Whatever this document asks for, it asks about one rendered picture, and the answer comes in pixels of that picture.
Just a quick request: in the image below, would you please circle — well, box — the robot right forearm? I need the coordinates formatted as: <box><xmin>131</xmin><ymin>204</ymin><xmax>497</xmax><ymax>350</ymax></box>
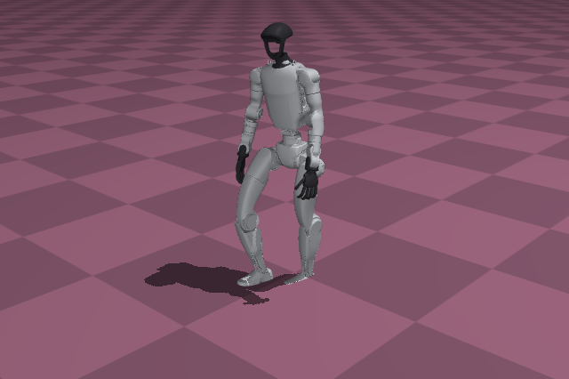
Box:
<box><xmin>238</xmin><ymin>104</ymin><xmax>258</xmax><ymax>154</ymax></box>

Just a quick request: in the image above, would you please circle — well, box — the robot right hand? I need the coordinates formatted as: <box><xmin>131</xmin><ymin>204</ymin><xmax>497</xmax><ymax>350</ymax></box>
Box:
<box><xmin>236</xmin><ymin>145</ymin><xmax>249</xmax><ymax>184</ymax></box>

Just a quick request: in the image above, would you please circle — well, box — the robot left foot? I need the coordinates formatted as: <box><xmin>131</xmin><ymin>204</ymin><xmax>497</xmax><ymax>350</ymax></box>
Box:
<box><xmin>284</xmin><ymin>272</ymin><xmax>314</xmax><ymax>285</ymax></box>

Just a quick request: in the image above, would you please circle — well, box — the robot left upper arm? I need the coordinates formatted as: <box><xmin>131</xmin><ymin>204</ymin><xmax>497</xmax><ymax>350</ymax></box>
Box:
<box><xmin>296</xmin><ymin>68</ymin><xmax>324</xmax><ymax>127</ymax></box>

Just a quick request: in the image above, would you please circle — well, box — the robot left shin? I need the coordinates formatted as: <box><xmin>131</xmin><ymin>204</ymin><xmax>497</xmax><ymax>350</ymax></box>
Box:
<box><xmin>299</xmin><ymin>218</ymin><xmax>323</xmax><ymax>278</ymax></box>

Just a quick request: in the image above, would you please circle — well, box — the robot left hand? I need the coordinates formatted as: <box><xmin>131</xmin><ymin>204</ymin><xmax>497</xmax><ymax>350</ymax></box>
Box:
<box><xmin>294</xmin><ymin>157</ymin><xmax>319</xmax><ymax>200</ymax></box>

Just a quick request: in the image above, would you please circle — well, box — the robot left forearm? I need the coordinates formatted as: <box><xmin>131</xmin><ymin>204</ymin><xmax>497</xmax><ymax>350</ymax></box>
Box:
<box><xmin>306</xmin><ymin>113</ymin><xmax>325</xmax><ymax>168</ymax></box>

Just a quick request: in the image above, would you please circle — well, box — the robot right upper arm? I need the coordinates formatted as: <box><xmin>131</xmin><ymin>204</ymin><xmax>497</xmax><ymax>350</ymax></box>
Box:
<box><xmin>246</xmin><ymin>67</ymin><xmax>264</xmax><ymax>120</ymax></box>

